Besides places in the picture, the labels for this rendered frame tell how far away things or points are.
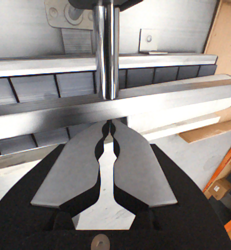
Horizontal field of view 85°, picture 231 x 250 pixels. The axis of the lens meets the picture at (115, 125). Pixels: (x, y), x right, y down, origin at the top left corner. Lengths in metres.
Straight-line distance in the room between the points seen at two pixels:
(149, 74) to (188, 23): 0.12
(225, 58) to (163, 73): 0.19
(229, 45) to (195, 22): 0.10
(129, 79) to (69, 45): 0.08
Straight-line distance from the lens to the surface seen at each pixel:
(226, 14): 0.33
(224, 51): 0.35
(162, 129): 0.18
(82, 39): 0.19
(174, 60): 0.20
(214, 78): 0.21
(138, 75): 0.17
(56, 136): 0.17
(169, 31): 0.25
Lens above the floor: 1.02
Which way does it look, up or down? 52 degrees down
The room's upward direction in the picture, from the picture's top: 145 degrees clockwise
